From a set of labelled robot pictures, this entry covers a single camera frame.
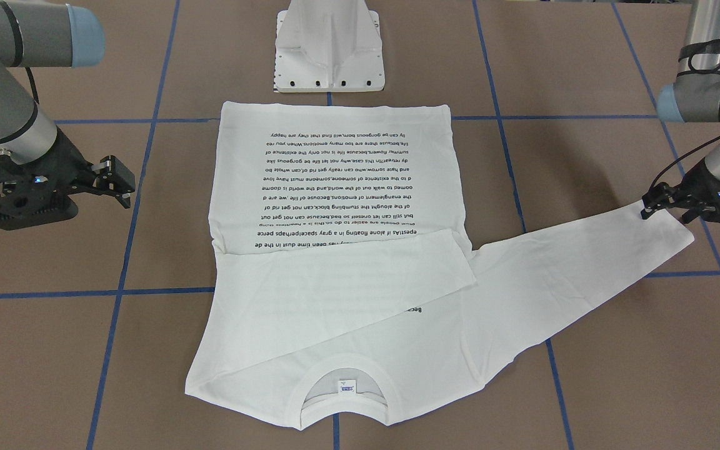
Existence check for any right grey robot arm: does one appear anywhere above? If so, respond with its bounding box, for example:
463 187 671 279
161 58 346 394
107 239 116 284
0 1 136 231

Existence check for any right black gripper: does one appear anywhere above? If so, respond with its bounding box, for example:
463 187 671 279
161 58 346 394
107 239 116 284
0 130 135 231

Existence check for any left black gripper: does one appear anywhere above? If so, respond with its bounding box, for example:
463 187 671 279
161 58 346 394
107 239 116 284
642 162 720 223

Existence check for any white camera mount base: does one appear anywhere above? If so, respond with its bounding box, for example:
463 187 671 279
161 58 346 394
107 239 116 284
274 1 386 93

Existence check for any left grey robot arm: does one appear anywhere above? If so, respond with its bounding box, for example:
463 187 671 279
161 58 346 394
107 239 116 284
641 1 720 223

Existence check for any white long-sleeve printed shirt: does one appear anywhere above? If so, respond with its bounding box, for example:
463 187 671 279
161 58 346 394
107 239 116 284
185 102 694 430

